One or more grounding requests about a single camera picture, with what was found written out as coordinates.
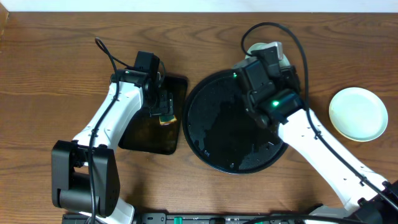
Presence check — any green and yellow sponge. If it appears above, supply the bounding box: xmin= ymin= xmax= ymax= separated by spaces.
xmin=159 ymin=115 xmax=177 ymax=126

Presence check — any light blue plate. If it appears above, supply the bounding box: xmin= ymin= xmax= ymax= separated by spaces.
xmin=248 ymin=42 xmax=290 ymax=67

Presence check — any pale green plate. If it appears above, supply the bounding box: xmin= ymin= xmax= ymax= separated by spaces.
xmin=328 ymin=87 xmax=389 ymax=142

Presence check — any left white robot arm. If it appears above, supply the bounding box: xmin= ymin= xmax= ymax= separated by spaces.
xmin=51 ymin=68 xmax=173 ymax=223

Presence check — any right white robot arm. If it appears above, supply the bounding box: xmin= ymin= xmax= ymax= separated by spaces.
xmin=233 ymin=57 xmax=397 ymax=223

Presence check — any black rectangular tray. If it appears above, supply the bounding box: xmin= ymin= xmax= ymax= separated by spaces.
xmin=118 ymin=76 xmax=188 ymax=155

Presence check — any round black tray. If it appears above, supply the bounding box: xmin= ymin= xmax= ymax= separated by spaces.
xmin=182 ymin=70 xmax=288 ymax=174

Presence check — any right black camera cable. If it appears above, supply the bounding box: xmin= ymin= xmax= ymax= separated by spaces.
xmin=241 ymin=21 xmax=398 ymax=212

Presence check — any black camera cable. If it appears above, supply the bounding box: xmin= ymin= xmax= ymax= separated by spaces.
xmin=241 ymin=21 xmax=398 ymax=212
xmin=85 ymin=37 xmax=134 ymax=224

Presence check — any left black camera cable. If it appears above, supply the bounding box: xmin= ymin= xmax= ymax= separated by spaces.
xmin=85 ymin=37 xmax=134 ymax=224

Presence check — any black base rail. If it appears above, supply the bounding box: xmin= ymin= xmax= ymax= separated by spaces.
xmin=61 ymin=205 xmax=352 ymax=224

